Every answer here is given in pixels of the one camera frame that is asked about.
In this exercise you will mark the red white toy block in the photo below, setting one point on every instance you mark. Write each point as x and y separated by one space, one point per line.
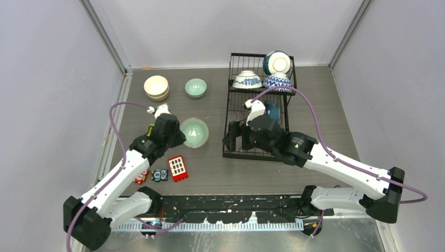
178 168

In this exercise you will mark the white blue floral bowl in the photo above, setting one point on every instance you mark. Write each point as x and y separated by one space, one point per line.
247 79

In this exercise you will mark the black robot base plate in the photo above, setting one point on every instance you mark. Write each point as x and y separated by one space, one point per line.
231 209

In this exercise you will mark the red owl puzzle piece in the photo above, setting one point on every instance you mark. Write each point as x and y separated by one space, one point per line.
141 178

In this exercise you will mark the toy truck with green block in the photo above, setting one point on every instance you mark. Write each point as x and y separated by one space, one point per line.
149 132

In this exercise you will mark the blue owl puzzle piece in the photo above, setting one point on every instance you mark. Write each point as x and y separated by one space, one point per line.
159 175

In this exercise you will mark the teal bowl white base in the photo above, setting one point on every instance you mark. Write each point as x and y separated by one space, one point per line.
276 61

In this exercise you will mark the blue white zigzag bowl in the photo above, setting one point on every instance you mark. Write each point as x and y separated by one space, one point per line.
279 80

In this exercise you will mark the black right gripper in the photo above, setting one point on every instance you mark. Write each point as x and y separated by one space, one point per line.
235 130

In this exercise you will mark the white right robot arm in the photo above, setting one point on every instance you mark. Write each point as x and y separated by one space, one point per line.
370 190

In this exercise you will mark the black wire dish rack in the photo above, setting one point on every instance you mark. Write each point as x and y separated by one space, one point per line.
236 111

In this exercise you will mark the pale green striped bowl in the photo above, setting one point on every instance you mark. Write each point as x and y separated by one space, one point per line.
196 88

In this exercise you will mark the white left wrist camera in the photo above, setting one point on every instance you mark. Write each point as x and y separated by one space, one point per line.
161 109

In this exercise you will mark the beige bowl with flower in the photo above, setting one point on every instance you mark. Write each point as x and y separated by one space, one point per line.
155 85

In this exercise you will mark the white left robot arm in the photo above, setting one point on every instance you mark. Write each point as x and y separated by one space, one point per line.
91 218

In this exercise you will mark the light green bowl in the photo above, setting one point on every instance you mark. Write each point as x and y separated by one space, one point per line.
196 132

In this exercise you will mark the dark blue glazed bowl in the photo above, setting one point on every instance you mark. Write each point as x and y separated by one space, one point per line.
272 110

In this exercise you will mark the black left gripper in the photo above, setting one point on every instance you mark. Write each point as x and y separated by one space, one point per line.
180 138

